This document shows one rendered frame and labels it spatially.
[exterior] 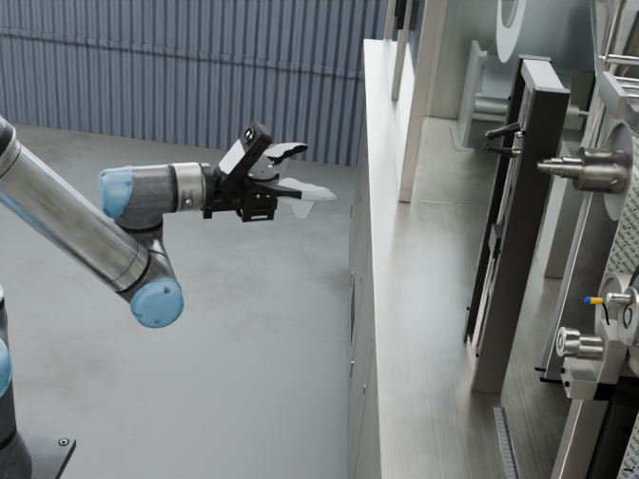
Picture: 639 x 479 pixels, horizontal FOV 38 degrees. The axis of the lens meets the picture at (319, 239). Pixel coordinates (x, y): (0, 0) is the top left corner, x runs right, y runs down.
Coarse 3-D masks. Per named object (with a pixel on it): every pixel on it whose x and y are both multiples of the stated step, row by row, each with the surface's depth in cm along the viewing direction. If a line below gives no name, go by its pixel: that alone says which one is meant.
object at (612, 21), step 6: (612, 0) 154; (618, 0) 153; (612, 6) 154; (618, 6) 153; (612, 12) 154; (618, 12) 154; (612, 18) 154; (618, 18) 155; (612, 24) 155; (606, 30) 156; (612, 30) 155; (606, 36) 156; (612, 36) 156; (606, 42) 156; (606, 48) 157; (600, 54) 158; (606, 54) 157
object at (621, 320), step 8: (632, 288) 117; (632, 296) 117; (632, 304) 116; (624, 312) 120; (632, 312) 116; (624, 320) 119; (632, 320) 116; (624, 328) 119; (632, 328) 116; (624, 336) 118; (632, 336) 115; (632, 344) 116
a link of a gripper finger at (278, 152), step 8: (280, 144) 154; (288, 144) 155; (296, 144) 155; (304, 144) 157; (264, 152) 152; (272, 152) 152; (280, 152) 153; (288, 152) 154; (296, 152) 156; (272, 160) 152; (280, 160) 152; (288, 160) 157; (280, 168) 156; (280, 176) 158
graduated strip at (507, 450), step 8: (496, 408) 155; (504, 408) 155; (496, 416) 153; (504, 416) 154; (496, 424) 152; (504, 424) 152; (496, 432) 150; (504, 432) 150; (504, 440) 148; (504, 448) 147; (512, 448) 147; (504, 456) 145; (512, 456) 145; (504, 464) 144; (512, 464) 144; (512, 472) 142
